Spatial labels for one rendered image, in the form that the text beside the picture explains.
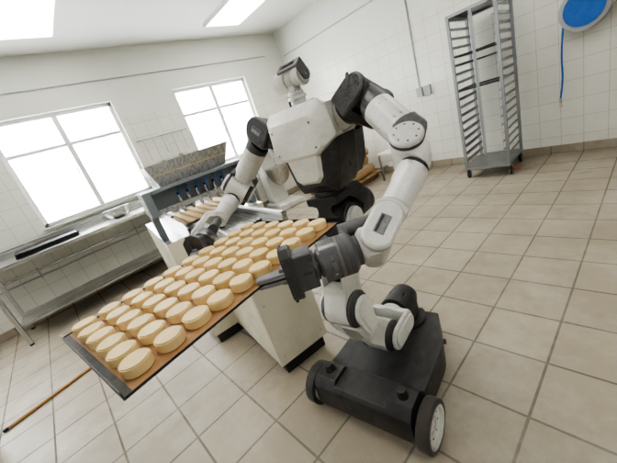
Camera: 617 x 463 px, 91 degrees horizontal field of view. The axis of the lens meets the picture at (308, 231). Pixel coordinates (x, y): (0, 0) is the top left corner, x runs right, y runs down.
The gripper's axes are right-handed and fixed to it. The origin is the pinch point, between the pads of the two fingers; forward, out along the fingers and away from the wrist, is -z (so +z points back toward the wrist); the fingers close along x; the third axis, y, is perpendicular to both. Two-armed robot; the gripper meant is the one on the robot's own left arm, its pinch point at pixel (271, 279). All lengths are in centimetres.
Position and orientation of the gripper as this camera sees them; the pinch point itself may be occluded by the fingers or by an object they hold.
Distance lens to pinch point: 64.6
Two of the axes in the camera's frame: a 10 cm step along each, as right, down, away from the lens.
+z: 9.5, -3.2, 0.2
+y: 1.2, 3.0, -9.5
